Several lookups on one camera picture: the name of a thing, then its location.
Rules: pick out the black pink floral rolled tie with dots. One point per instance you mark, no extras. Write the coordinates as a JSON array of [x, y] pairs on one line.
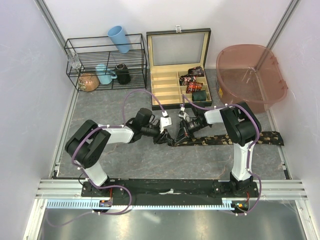
[[185, 80]]

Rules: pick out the dark green rolled tie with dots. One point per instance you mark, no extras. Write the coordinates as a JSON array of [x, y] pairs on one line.
[[199, 96]]

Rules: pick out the brown round vase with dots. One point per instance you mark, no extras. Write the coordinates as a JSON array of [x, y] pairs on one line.
[[88, 82]]

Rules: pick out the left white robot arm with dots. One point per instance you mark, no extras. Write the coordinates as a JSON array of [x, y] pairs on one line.
[[88, 143]]

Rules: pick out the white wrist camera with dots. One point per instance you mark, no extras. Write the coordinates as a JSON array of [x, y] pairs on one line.
[[165, 121], [182, 114]]

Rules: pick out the black wire rack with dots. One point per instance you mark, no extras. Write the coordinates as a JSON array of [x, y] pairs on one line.
[[101, 50]]

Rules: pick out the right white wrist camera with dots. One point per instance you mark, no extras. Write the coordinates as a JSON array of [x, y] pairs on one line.
[[182, 114]]

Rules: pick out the clear glass cup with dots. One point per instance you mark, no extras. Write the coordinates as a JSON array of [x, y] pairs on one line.
[[74, 60]]

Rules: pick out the light blue mug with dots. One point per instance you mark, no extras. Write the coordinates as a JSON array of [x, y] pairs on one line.
[[104, 74]]

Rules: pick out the black ceramic jar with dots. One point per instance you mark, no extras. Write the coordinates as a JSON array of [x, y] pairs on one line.
[[123, 75]]

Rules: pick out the red patterned rolled tie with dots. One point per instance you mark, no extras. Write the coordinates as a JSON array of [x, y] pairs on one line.
[[194, 87]]

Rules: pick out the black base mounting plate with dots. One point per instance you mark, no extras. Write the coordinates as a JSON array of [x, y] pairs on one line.
[[171, 191]]

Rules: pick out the pink transparent plastic tub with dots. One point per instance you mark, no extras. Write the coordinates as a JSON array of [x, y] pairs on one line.
[[250, 73]]

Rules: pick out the dark pink patterned rolled tie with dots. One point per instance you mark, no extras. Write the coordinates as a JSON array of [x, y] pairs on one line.
[[197, 71]]

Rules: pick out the dark floral necktie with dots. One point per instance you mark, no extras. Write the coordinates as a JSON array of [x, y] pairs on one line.
[[265, 138]]

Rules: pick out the black wooden tie box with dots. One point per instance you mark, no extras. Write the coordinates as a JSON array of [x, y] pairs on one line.
[[171, 54]]

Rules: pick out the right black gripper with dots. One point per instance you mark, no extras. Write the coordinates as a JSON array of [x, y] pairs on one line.
[[184, 133]]

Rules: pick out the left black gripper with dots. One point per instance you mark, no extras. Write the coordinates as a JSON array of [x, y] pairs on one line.
[[162, 138]]

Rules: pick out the blue plastic cup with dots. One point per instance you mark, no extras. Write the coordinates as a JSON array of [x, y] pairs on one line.
[[118, 37]]

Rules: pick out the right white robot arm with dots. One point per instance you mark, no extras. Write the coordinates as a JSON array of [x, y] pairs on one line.
[[242, 132]]

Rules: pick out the light blue cable duct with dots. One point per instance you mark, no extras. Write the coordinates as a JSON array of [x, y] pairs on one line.
[[98, 204]]

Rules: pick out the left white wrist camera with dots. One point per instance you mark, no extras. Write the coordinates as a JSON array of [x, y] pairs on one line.
[[165, 121]]

